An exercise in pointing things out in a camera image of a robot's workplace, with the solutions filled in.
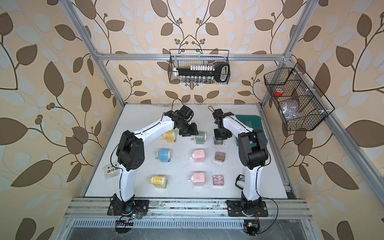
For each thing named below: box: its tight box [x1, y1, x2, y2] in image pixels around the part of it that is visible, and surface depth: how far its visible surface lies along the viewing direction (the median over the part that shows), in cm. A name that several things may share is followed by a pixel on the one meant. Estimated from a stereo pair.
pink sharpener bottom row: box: [187, 172, 206, 186], surface depth 79 cm
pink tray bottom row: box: [212, 174, 225, 187], surface depth 84 cm
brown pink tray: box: [214, 151, 226, 163], surface depth 93 cm
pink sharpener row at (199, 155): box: [188, 149, 205, 163], surface depth 88 cm
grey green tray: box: [213, 137, 223, 145], surface depth 97 cm
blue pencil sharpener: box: [155, 149, 171, 163], surface depth 88 cm
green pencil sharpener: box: [196, 131, 207, 145], surface depth 95 cm
